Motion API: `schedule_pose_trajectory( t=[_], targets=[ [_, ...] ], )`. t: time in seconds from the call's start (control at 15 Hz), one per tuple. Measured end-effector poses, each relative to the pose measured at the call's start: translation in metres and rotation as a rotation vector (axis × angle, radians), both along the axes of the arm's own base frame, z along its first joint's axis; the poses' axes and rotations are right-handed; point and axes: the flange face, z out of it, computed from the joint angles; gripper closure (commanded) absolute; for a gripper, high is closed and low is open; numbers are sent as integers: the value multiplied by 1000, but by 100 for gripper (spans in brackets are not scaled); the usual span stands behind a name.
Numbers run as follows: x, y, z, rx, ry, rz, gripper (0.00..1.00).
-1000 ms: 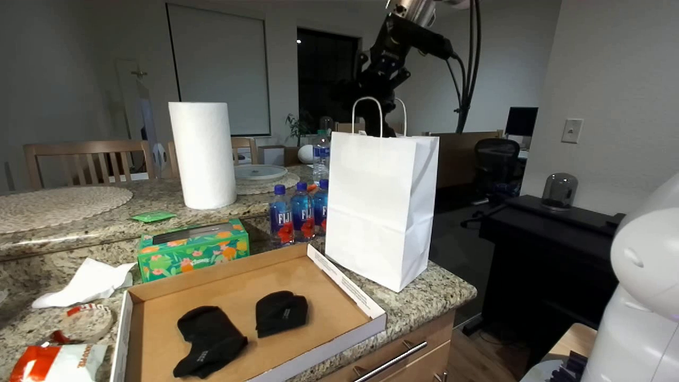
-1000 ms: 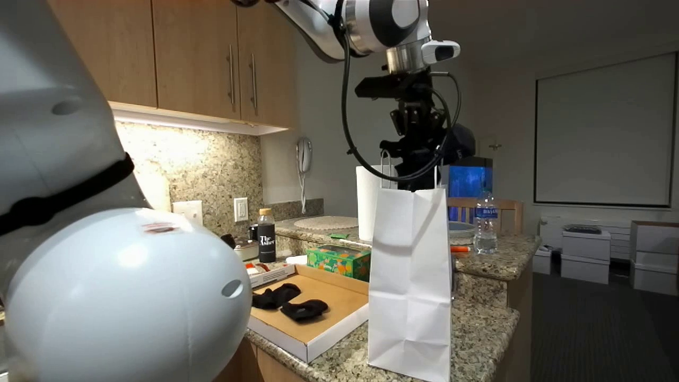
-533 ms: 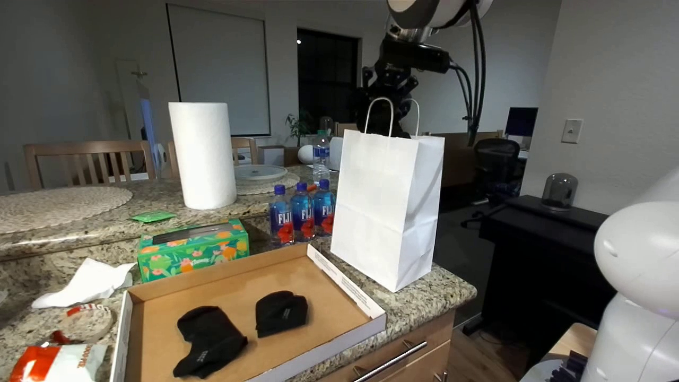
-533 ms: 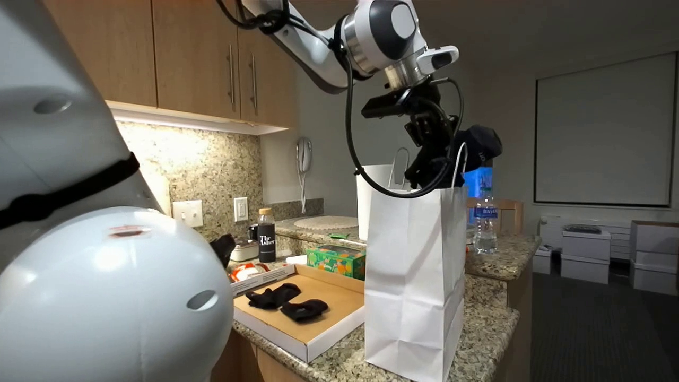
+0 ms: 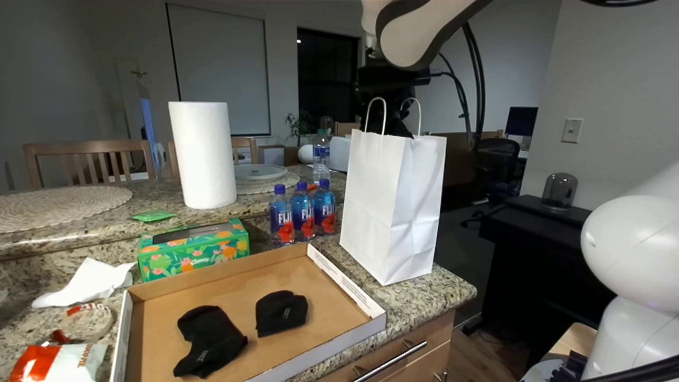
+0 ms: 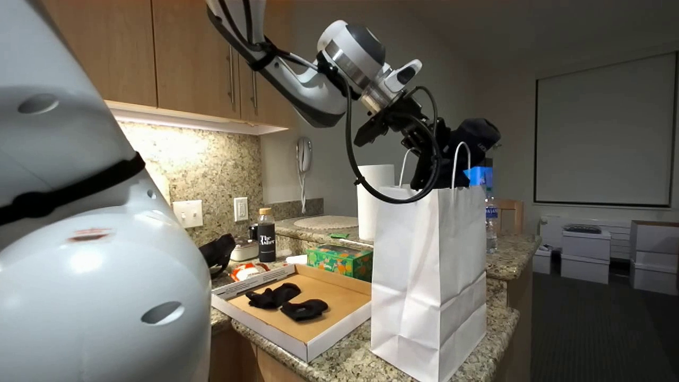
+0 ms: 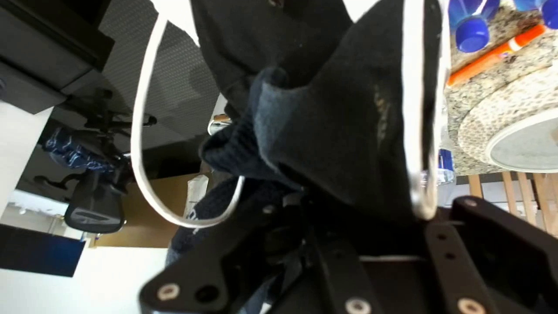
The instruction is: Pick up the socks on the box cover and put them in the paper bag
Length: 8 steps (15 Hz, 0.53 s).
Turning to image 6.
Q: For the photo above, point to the green patterned tissue box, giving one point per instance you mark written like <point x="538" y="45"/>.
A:
<point x="343" y="262"/>

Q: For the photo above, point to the wooden counter cabinet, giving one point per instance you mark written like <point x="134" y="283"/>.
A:
<point x="240" y="362"/>

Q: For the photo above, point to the white box with dark lid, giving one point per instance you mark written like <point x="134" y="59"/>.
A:
<point x="587" y="255"/>

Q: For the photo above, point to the wooden wall cabinet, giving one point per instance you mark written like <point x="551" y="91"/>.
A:
<point x="191" y="55"/>

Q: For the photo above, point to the wooden dining chair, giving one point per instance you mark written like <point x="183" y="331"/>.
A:
<point x="509" y="214"/>

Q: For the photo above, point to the narrow white wall outlet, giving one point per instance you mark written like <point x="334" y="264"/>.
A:
<point x="240" y="209"/>

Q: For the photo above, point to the large white storage box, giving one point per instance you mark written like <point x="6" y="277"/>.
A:
<point x="657" y="258"/>

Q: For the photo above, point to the blue labelled water bottle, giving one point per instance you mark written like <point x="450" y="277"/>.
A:
<point x="492" y="225"/>

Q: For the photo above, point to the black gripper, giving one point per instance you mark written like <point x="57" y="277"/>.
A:
<point x="421" y="119"/>

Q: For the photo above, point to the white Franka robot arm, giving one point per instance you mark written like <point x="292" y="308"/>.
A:
<point x="86" y="283"/>

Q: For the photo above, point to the large black sock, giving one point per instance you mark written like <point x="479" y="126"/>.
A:
<point x="273" y="295"/>

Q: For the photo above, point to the white projection screen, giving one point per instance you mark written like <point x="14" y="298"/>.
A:
<point x="605" y="129"/>

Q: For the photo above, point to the white paper napkin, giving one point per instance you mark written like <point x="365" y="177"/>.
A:
<point x="295" y="260"/>

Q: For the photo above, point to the flat green card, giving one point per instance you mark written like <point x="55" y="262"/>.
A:
<point x="339" y="233"/>

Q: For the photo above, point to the black pouch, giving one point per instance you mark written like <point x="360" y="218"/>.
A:
<point x="217" y="255"/>

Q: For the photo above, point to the wide white wall outlet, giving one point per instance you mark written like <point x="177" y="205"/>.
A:
<point x="188" y="212"/>

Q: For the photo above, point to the dark sauce bottle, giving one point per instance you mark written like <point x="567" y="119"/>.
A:
<point x="266" y="241"/>

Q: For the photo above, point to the red and white package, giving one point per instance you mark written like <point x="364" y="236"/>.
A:
<point x="249" y="269"/>

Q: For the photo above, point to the glowing blue display screen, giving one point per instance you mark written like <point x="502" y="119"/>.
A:
<point x="479" y="177"/>

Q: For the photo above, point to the white paper bag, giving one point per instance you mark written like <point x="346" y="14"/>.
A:
<point x="426" y="283"/>

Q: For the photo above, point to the small white box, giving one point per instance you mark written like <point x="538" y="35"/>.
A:
<point x="541" y="260"/>

